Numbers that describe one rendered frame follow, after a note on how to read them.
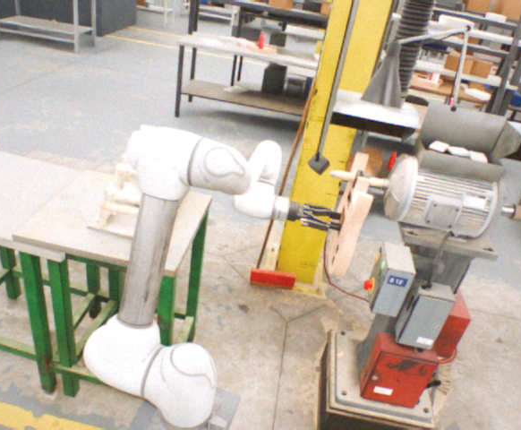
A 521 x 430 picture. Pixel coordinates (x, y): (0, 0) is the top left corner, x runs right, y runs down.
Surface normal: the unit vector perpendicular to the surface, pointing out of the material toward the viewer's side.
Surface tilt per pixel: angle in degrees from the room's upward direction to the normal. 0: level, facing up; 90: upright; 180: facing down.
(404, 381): 90
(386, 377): 90
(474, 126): 90
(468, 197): 62
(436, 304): 90
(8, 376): 0
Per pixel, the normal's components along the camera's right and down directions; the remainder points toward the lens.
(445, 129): -0.15, 0.50
